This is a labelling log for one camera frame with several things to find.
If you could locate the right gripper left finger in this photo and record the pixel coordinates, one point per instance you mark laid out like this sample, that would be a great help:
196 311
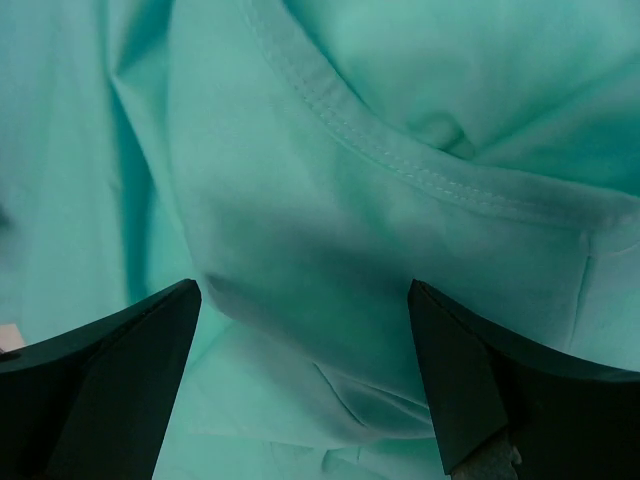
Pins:
95 402

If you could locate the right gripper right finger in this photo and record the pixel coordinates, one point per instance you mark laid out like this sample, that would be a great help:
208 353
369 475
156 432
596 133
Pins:
506 407

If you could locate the teal green t shirt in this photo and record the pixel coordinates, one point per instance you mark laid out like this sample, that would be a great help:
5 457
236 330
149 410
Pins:
305 161

